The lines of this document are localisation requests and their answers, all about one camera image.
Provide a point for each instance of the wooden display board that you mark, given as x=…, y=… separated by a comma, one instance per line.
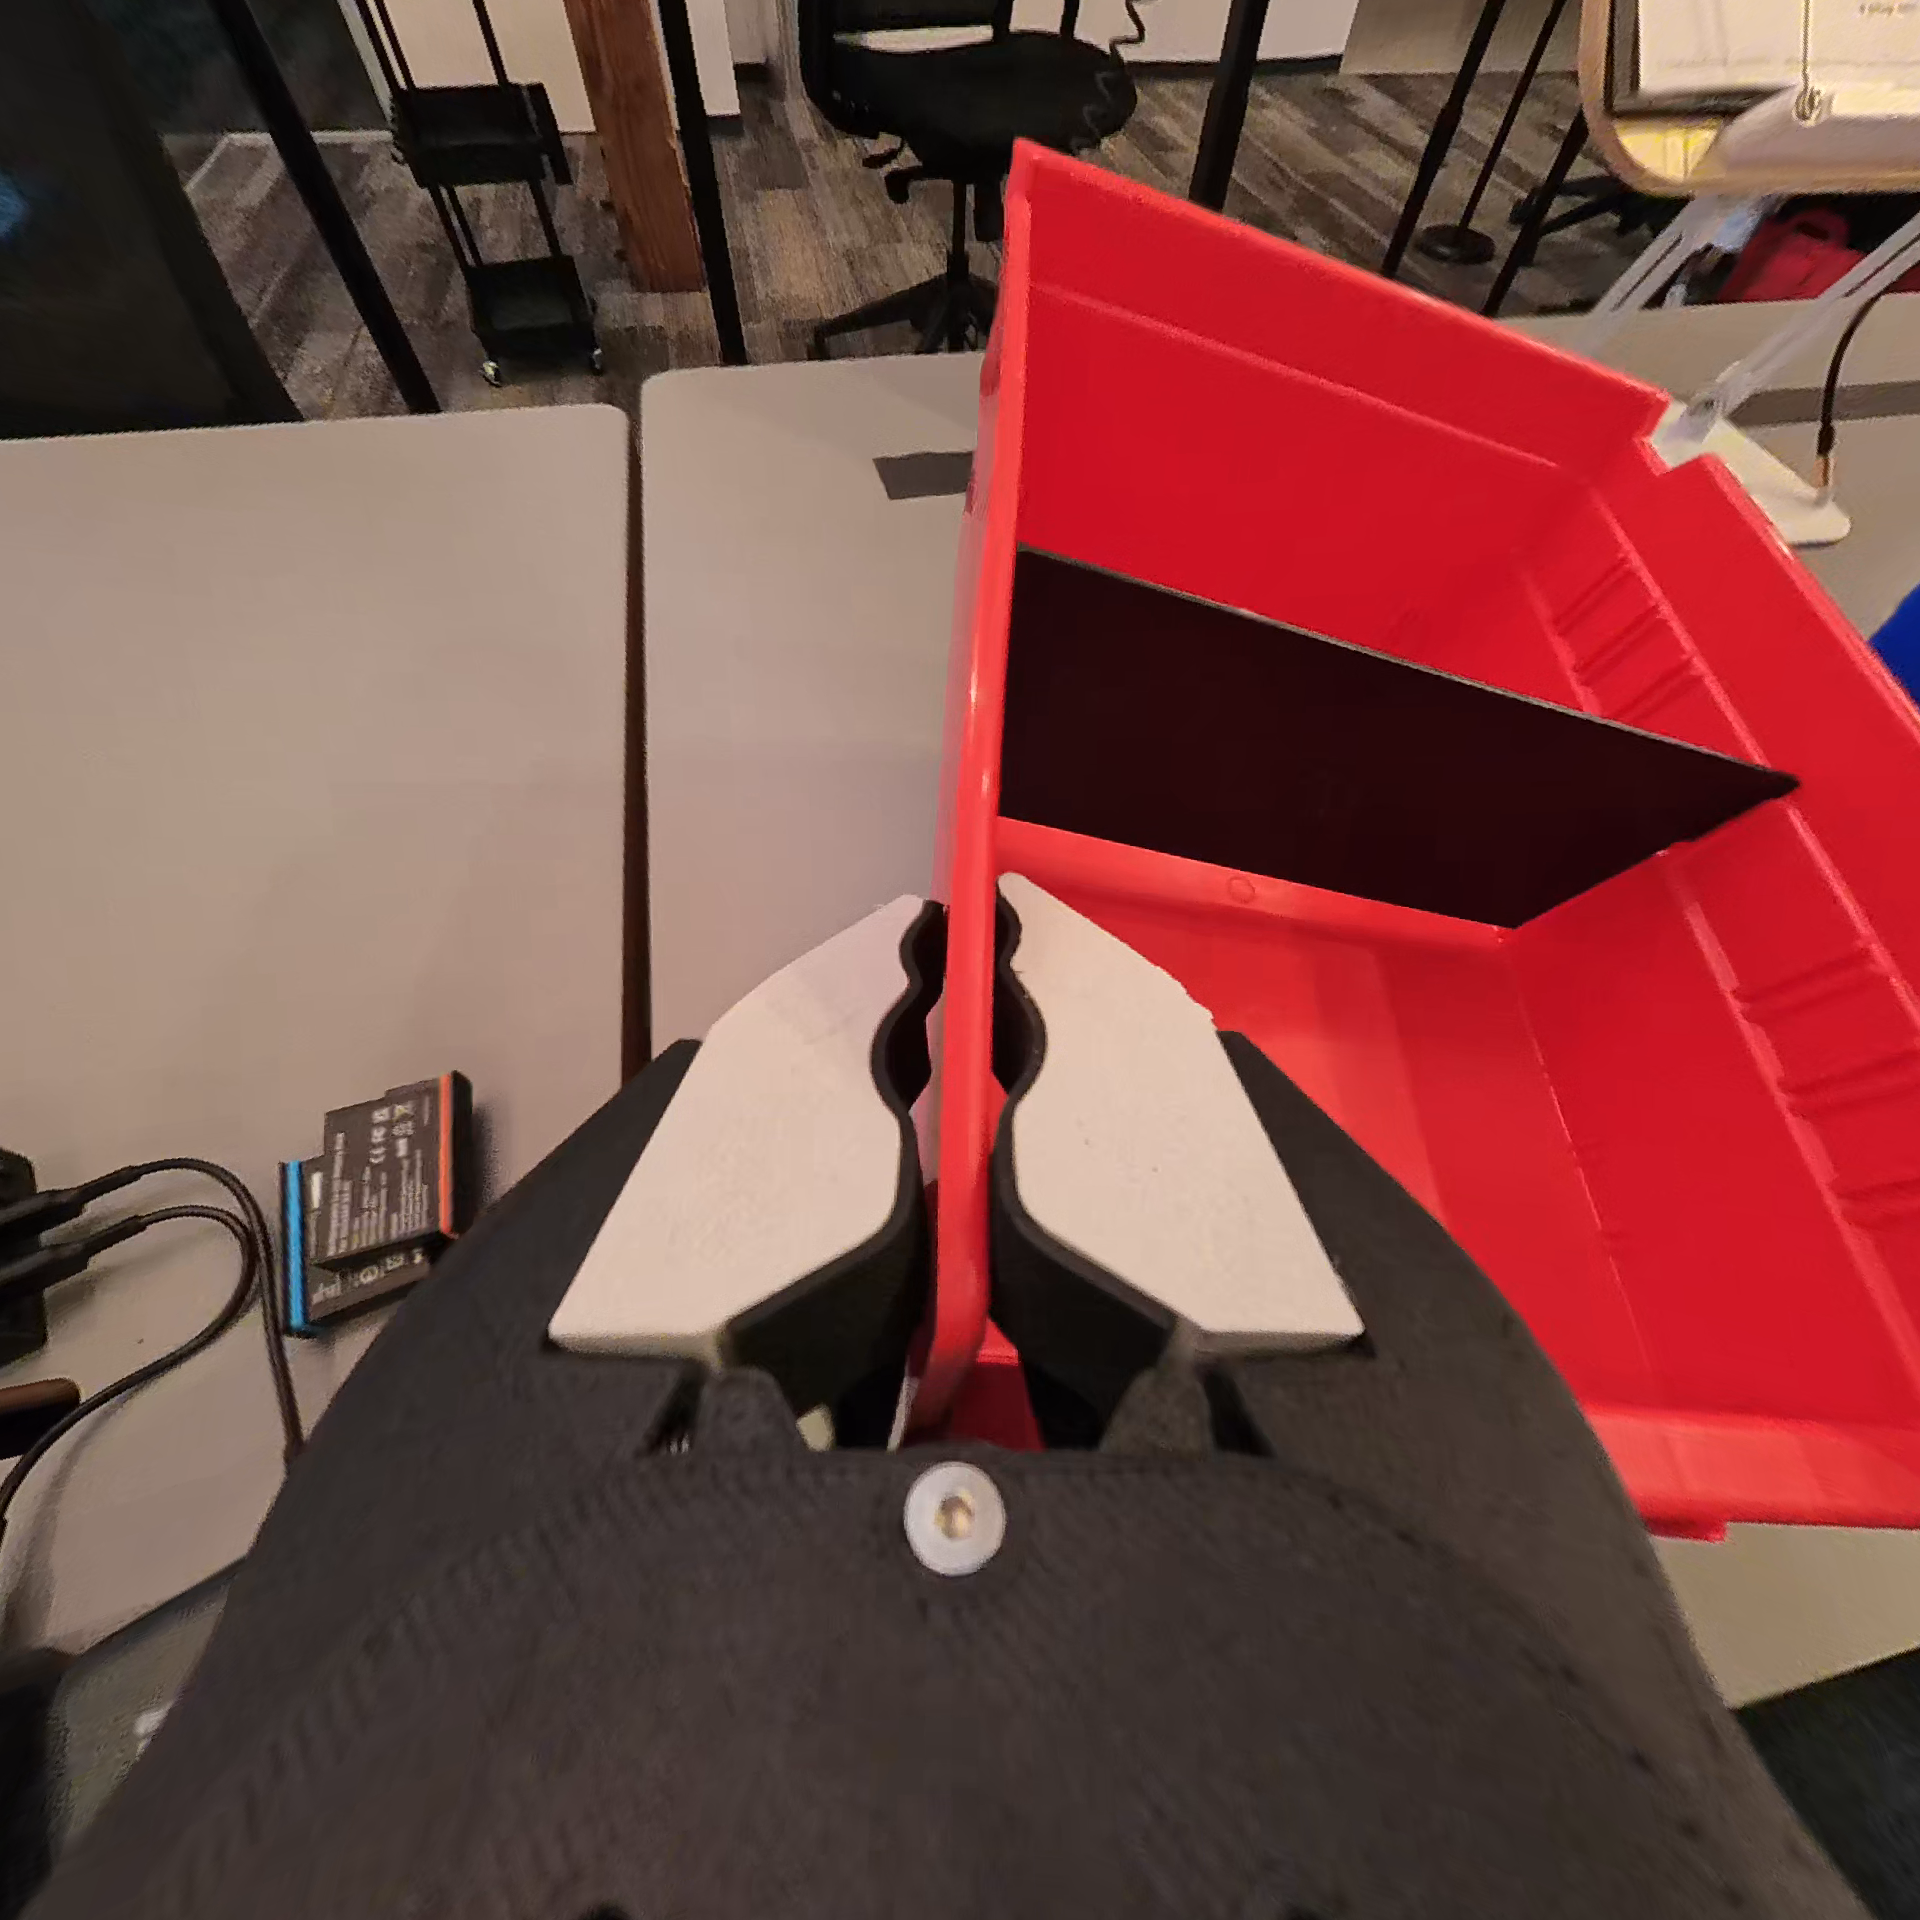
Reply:
x=1604, y=90

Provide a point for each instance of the black utility cart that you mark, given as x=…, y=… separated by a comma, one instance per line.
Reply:
x=494, y=139

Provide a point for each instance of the wooden post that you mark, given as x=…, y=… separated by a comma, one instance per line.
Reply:
x=636, y=139

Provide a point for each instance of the red plastic bin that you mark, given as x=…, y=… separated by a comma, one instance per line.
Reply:
x=1501, y=1200

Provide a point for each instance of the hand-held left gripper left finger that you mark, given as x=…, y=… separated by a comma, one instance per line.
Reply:
x=749, y=1172

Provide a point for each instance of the printed instruction sheet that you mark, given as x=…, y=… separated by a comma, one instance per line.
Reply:
x=1740, y=46

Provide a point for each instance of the black charger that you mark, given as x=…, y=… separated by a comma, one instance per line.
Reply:
x=25, y=1260

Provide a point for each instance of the white stand base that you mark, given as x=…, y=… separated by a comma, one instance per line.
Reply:
x=1770, y=494

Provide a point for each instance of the black office chair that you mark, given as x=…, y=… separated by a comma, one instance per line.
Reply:
x=961, y=90

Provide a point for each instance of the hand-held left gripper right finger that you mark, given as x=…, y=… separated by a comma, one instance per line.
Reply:
x=1171, y=1172

